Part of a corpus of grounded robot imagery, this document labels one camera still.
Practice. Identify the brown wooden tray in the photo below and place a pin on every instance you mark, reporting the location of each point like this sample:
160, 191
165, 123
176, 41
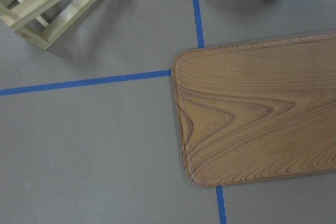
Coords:
257, 111

